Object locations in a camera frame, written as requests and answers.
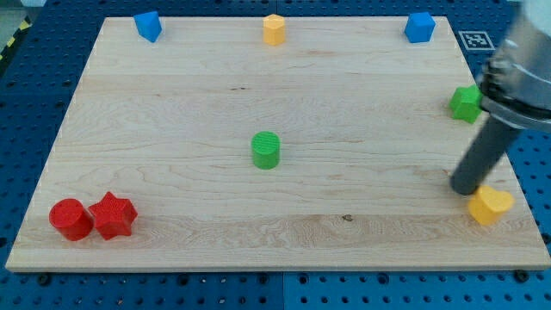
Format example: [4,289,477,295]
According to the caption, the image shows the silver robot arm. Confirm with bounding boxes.
[479,0,550,132]

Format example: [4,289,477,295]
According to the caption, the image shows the green cylinder block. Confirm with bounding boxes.
[251,131,281,170]

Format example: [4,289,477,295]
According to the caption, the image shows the wooden board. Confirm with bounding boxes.
[6,16,550,273]

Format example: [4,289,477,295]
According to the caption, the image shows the yellow hexagon block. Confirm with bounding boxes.
[263,14,286,46]

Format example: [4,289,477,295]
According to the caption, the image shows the red star block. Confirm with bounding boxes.
[88,191,138,240]

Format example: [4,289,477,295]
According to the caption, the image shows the blue wedge block left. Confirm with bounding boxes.
[133,10,163,43]

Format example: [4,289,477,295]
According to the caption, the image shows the blue cube block right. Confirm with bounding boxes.
[404,12,436,43]

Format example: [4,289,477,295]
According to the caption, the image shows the green star block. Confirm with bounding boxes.
[449,84,483,124]

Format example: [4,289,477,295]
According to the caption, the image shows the red cylinder block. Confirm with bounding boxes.
[48,198,94,241]

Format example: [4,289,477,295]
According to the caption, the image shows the yellow heart block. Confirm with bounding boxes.
[467,185,515,226]

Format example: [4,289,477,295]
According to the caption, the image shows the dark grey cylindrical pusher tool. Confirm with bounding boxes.
[449,116,521,195]

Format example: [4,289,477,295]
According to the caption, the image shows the white fiducial marker tag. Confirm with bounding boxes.
[458,30,495,51]

